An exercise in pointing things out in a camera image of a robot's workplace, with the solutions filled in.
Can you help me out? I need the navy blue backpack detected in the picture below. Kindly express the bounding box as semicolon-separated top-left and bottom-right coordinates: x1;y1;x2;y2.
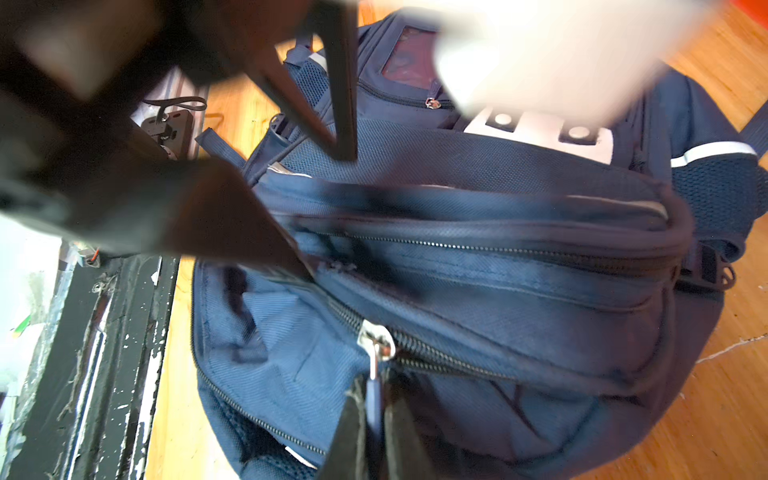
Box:
191;10;767;479

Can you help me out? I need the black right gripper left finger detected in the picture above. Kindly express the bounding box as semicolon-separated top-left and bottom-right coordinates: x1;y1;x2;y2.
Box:
315;376;369;480

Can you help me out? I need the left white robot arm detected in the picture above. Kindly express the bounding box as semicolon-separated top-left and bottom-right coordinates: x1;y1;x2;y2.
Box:
1;1;723;479

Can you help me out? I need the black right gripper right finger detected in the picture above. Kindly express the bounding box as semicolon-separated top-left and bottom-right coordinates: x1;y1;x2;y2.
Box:
383;384;437;480

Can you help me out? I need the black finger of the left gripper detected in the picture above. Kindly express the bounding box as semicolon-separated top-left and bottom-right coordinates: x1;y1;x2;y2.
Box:
239;1;359;162

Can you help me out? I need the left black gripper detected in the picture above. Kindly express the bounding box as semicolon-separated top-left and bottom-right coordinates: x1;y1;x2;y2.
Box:
1;1;311;279

